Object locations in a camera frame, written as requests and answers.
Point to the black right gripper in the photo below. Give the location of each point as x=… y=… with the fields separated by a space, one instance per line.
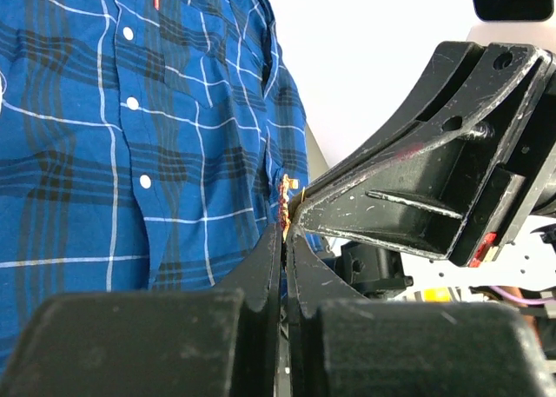
x=460 y=186

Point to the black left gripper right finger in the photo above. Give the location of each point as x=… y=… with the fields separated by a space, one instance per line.
x=343 y=344

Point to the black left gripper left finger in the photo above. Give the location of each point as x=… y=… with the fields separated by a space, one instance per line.
x=222 y=341

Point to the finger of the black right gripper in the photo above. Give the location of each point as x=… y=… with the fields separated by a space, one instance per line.
x=447 y=69

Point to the red maple leaf brooch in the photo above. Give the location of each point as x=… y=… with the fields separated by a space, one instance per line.
x=287 y=183

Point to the blue plaid button shirt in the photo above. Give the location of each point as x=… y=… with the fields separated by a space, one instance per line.
x=143 y=145

